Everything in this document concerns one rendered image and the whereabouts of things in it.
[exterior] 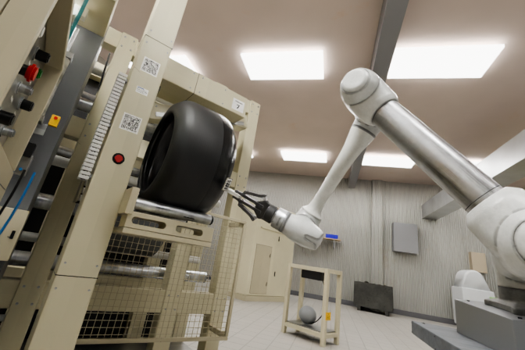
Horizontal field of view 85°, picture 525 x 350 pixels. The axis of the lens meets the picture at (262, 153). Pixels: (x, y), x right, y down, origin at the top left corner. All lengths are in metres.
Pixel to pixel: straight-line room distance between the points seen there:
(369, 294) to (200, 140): 7.50
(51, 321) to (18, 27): 0.93
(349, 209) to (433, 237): 2.36
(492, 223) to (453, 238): 9.00
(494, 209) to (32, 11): 1.00
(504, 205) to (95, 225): 1.24
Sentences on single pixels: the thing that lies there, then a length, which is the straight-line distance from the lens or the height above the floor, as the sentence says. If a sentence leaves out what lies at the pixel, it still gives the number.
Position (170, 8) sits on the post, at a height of 1.86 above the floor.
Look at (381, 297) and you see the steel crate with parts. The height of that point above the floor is 0.39.
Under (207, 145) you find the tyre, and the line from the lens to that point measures 1.20.
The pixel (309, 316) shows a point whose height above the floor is 0.24.
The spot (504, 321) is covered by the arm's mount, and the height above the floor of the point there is 0.72.
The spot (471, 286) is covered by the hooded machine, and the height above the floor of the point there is 0.96.
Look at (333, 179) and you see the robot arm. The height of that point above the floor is 1.12.
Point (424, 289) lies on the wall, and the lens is 9.51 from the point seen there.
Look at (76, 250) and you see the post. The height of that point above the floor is 0.70.
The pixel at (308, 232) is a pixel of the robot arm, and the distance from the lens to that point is 1.16.
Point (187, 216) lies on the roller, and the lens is 1.26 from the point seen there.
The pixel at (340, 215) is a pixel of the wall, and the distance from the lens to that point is 9.34.
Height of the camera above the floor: 0.76
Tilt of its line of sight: 21 degrees up
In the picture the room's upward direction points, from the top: 9 degrees clockwise
